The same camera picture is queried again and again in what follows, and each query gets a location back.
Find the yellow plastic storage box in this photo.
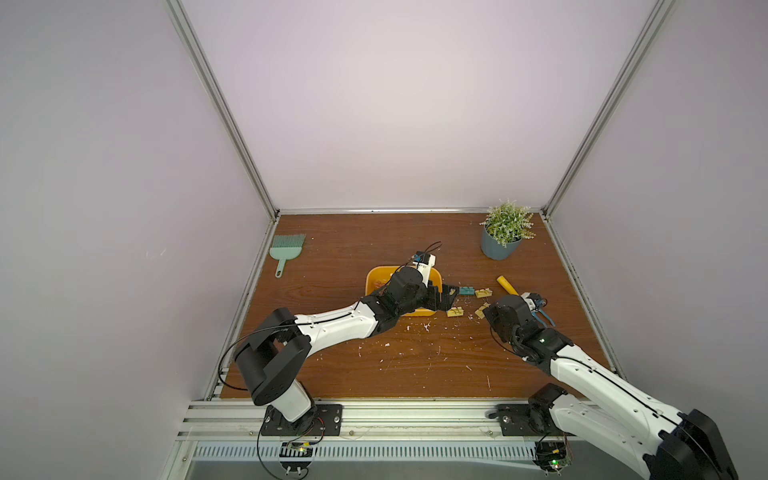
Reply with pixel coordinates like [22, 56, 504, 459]
[365, 266, 443, 317]

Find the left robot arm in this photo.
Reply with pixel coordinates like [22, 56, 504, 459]
[234, 264, 459, 424]

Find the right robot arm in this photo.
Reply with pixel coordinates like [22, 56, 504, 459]
[481, 294, 738, 479]

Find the potted green plant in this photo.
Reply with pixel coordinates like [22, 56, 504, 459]
[481, 201, 535, 261]

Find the green plastic dustpan brush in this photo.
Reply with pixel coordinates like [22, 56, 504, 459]
[269, 234, 306, 278]

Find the right controller board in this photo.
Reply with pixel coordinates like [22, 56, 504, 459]
[533, 441, 571, 474]

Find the controller board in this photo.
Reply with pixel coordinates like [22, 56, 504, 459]
[278, 442, 315, 479]
[533, 441, 571, 474]

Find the left controller board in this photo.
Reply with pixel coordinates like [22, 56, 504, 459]
[278, 442, 315, 479]

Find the yellow blue handled tool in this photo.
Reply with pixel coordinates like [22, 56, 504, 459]
[496, 276, 556, 328]

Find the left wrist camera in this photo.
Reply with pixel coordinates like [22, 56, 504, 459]
[411, 251, 436, 286]

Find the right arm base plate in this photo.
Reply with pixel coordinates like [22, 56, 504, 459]
[486, 403, 566, 437]

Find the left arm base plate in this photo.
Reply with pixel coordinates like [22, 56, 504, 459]
[260, 403, 344, 437]

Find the aluminium front rail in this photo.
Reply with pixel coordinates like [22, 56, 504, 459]
[176, 398, 672, 443]

